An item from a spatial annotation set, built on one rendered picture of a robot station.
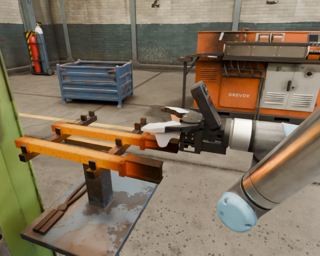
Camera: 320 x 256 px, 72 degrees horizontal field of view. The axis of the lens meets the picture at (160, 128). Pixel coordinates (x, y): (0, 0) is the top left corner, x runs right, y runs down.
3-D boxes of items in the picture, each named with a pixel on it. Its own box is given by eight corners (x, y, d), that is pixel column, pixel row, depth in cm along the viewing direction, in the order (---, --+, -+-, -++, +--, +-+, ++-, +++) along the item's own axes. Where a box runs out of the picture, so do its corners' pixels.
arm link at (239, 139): (252, 127, 47) (251, 114, 54) (229, 124, 48) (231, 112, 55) (247, 157, 50) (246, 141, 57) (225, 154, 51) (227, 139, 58)
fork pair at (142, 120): (146, 123, 76) (146, 118, 76) (139, 129, 72) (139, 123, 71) (90, 115, 84) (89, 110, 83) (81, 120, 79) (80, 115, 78)
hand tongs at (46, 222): (126, 142, 117) (125, 140, 117) (133, 143, 116) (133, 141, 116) (33, 231, 65) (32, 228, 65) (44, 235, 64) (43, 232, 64)
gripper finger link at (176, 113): (160, 124, 66) (181, 135, 60) (161, 105, 64) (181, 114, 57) (169, 122, 68) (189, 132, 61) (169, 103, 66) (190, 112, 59)
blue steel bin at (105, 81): (134, 95, 467) (133, 60, 438) (121, 107, 396) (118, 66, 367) (83, 92, 489) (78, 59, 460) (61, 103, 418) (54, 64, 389)
